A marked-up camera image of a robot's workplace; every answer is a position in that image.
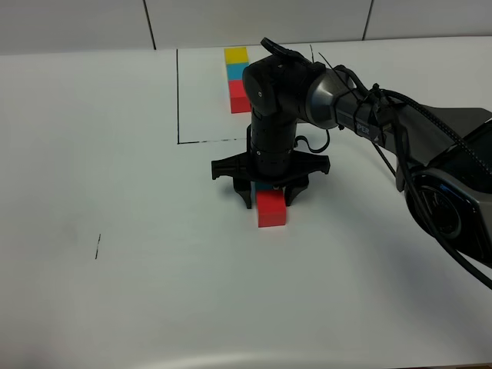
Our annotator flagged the blue template cube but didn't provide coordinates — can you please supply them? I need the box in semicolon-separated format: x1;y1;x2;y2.
226;62;249;81

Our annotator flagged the yellow template cube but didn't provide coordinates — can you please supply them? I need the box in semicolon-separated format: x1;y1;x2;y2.
224;47;249;65

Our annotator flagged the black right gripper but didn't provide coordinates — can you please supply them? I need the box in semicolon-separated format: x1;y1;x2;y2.
211;149;331;209

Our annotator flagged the black right camera cable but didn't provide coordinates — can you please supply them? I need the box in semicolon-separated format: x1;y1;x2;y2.
294;128;331;153

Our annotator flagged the red template cube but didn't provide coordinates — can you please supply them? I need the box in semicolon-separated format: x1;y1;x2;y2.
228;80;251;114

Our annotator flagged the black grey right arm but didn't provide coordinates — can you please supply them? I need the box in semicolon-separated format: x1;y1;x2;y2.
211;38;491;286

